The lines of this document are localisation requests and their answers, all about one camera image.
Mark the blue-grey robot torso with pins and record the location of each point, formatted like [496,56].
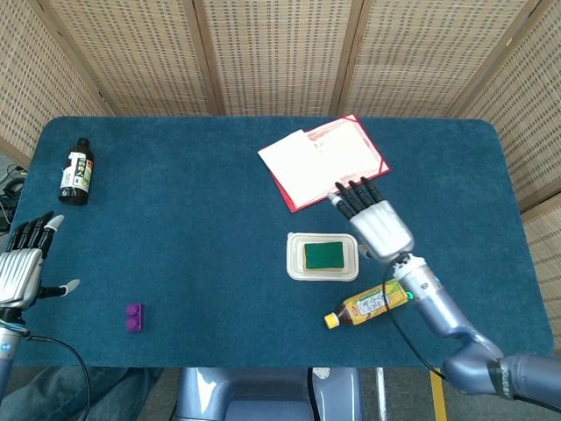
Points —
[263,394]

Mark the red certificate folder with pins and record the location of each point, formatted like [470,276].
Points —
[307,205]

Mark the dark sauce bottle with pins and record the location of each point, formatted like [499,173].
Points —
[77,175]

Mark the white paper sheet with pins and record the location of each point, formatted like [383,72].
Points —
[298,171]

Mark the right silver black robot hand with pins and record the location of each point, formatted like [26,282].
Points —
[381,228]

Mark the purple toy block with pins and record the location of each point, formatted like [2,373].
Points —
[134,318]

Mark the green yellow sponge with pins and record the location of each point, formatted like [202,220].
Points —
[323,255]

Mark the yellow label tea bottle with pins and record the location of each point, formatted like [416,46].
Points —
[364,307]

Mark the blue denim cloth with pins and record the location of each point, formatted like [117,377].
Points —
[114,394]

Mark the woven bamboo folding screen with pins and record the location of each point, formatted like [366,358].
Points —
[280,52]

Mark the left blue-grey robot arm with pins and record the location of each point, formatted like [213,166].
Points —
[8,351]

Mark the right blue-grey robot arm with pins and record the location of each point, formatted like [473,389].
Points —
[456,320]

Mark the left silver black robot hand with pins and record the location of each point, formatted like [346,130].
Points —
[17,272]

